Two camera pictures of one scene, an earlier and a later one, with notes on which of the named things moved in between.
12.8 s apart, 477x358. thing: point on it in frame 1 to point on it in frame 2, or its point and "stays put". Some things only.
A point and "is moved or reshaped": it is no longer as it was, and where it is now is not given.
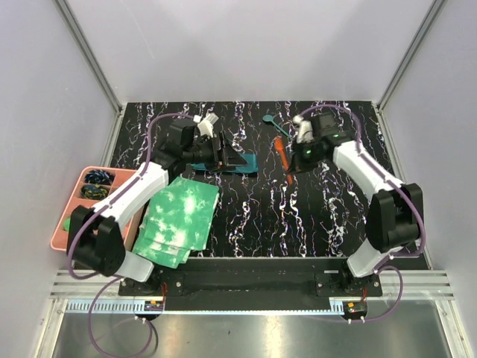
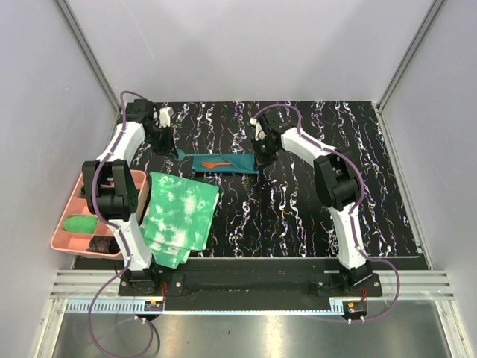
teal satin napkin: [252, 165] stays put
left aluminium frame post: [77, 32] stays put
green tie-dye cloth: [175, 221] stays put
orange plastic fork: [279, 147] is moved or reshaped
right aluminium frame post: [436, 7] stays put
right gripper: [297, 163] to [260, 160]
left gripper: [219, 156] to [168, 147]
